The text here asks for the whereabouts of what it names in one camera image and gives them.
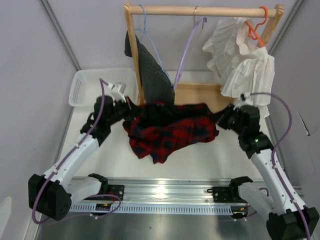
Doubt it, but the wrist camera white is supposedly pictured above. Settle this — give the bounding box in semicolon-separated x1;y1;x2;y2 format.
240;92;254;106
108;83;126;102

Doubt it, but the purple hanger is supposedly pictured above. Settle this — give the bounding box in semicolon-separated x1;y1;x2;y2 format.
173;5;208;91

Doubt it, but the white pleated garment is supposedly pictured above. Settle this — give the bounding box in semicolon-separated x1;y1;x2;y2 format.
202;17;275;119

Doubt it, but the red plaid skirt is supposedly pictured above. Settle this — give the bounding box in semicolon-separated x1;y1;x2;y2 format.
122;102;223;164

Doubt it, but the white plastic basket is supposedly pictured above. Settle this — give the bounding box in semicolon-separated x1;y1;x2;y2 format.
68;67;138;107

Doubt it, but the wooden clothes rack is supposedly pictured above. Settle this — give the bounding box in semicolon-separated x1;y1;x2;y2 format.
124;1;285;112

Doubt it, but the aluminium mounting rail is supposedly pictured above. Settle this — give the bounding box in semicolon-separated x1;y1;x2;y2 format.
67;176;303;203

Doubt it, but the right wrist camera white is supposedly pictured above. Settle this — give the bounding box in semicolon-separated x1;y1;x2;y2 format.
240;92;254;106

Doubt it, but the grey dotted garment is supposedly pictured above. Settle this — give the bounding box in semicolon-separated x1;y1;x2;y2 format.
136;38;175;105

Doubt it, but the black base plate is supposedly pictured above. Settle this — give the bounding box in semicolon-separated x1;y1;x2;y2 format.
107;184;125;201
206;186;243;203

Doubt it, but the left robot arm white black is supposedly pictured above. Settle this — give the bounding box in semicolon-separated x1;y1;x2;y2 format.
28;95;133;225

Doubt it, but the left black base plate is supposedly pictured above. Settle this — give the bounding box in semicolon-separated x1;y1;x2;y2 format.
107;184;125;201

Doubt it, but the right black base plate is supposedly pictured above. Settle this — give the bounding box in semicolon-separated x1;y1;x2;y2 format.
206;186;243;203

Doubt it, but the white slotted cable duct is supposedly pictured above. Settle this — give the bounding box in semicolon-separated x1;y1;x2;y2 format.
69;202;253;216

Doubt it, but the orange hanger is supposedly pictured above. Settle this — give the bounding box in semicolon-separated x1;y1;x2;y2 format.
244;6;269;47

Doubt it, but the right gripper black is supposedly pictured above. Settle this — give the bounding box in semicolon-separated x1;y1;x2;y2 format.
209;103;246;136

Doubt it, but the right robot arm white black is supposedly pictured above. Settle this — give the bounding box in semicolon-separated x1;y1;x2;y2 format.
217;104;320;240

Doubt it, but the light blue hanger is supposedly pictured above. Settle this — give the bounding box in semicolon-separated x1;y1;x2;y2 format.
135;4;174;89

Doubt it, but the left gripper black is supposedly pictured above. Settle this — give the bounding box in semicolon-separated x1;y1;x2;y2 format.
107;97;144;127

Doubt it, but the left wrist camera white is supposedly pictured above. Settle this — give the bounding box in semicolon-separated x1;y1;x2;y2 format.
108;83;126;102

